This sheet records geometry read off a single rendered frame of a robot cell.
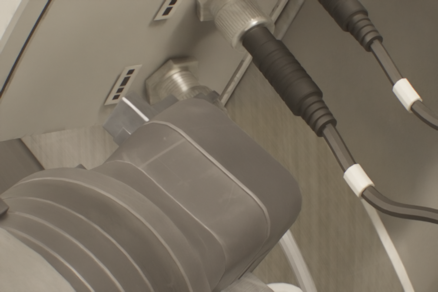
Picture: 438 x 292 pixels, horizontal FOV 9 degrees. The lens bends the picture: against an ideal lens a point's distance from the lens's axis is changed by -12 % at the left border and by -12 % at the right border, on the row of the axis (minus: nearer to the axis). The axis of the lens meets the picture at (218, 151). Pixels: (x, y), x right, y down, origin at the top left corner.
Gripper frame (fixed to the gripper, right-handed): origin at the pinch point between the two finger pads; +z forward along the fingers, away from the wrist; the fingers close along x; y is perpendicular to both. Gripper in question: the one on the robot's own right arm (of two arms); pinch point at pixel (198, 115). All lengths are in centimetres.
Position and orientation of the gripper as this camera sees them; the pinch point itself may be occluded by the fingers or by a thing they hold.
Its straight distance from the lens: 86.4
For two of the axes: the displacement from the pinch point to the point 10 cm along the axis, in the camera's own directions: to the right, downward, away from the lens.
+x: 5.6, -7.1, -4.4
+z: 3.7, -2.6, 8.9
